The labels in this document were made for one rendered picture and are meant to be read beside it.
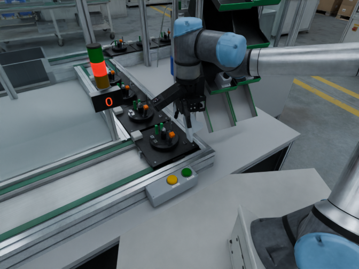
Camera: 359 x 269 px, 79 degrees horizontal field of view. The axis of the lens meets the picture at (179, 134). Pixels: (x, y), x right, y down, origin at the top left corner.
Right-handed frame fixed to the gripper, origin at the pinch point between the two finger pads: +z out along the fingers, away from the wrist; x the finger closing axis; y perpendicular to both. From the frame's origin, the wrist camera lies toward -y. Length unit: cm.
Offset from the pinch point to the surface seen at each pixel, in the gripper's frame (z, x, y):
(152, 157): 20.3, 11.4, -9.4
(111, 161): 25.3, 20.8, -27.0
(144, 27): -7, 133, 19
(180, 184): 22.1, -5.6, -2.8
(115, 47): 12, 153, -6
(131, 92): 16, 69, -7
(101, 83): -11.6, 24.1, -22.6
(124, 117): 19, 46, -16
